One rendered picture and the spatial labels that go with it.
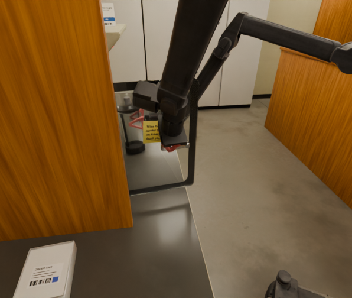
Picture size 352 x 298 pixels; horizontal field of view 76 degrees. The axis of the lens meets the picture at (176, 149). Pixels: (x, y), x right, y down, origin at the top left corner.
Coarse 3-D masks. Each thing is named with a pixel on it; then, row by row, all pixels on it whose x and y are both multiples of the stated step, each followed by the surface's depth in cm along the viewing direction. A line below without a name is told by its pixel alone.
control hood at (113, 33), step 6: (120, 24) 77; (108, 30) 56; (114, 30) 56; (120, 30) 58; (108, 36) 52; (114, 36) 52; (120, 36) 56; (108, 42) 53; (114, 42) 53; (108, 48) 54
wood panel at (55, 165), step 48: (0, 0) 40; (48, 0) 41; (96, 0) 42; (0, 48) 44; (48, 48) 45; (96, 48) 46; (0, 96) 48; (48, 96) 50; (96, 96) 51; (0, 144) 54; (48, 144) 56; (96, 144) 58; (0, 192) 61; (48, 192) 63; (96, 192) 66; (0, 240) 70
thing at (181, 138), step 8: (160, 120) 62; (160, 128) 61; (168, 128) 57; (176, 128) 57; (168, 136) 60; (176, 136) 60; (184, 136) 60; (168, 144) 58; (176, 144) 59; (184, 144) 60
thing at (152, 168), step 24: (120, 96) 61; (192, 96) 67; (120, 120) 65; (144, 120) 67; (192, 120) 71; (144, 144) 71; (192, 144) 75; (144, 168) 76; (168, 168) 78; (192, 168) 81; (144, 192) 81
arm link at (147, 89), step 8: (136, 88) 52; (144, 88) 51; (152, 88) 51; (136, 96) 53; (144, 96) 51; (152, 96) 50; (136, 104) 54; (144, 104) 53; (152, 104) 53; (160, 104) 46; (168, 104) 45; (176, 104) 46; (168, 112) 48; (176, 112) 48
